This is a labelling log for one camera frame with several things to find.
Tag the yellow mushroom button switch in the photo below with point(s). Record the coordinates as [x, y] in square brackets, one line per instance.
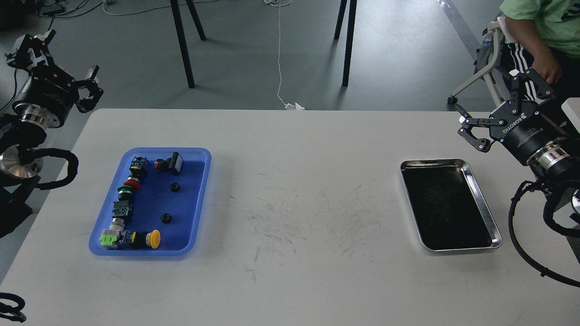
[131, 239]

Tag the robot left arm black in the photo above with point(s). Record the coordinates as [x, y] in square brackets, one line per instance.
[21, 153]

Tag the black table leg left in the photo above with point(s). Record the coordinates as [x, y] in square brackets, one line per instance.
[182, 37]

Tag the person in green shirt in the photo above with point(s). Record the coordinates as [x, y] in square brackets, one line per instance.
[545, 26]

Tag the blue plastic tray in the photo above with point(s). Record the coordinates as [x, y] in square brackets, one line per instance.
[155, 198]

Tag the black table leg right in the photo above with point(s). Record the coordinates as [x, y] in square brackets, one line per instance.
[351, 24]

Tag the green button switch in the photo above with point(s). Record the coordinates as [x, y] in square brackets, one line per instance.
[122, 211]

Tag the black table leg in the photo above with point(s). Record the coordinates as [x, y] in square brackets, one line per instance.
[351, 24]
[182, 37]

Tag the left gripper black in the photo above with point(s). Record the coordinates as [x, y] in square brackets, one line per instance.
[45, 93]

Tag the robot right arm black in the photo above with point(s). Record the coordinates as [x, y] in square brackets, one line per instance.
[556, 168]

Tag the white office chair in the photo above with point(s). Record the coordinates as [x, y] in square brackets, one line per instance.
[488, 60]

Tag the bright green switch block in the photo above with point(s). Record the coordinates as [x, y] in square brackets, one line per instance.
[109, 239]

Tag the person's hand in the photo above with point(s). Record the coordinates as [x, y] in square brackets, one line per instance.
[547, 66]

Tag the red mushroom button switch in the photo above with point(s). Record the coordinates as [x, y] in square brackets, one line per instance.
[138, 170]

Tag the black selector switch part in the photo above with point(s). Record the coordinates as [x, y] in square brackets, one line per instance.
[172, 164]

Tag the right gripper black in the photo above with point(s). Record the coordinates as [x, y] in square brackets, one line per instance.
[525, 129]

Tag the steel tray black inside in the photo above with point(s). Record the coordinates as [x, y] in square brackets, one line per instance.
[450, 211]

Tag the small black gear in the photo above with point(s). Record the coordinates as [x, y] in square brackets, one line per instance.
[175, 187]
[166, 218]

